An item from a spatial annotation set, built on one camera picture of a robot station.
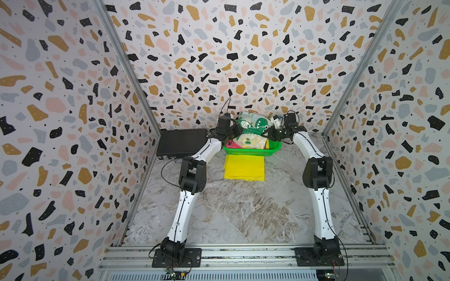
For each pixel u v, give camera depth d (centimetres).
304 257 73
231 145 98
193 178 65
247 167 105
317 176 67
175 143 109
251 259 75
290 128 83
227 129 89
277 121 100
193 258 74
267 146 113
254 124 103
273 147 113
